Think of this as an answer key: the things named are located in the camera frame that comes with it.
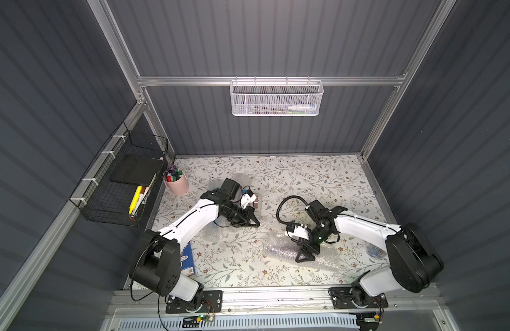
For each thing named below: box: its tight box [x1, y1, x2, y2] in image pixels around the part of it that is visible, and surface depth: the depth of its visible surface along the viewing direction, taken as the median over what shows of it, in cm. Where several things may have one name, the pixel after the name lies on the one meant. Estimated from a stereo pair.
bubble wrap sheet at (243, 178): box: [227, 172, 254, 189], surface depth 107 cm
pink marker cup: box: [162, 164, 189, 197], surface depth 100 cm
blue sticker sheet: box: [180, 241, 196, 277], surface depth 82 cm
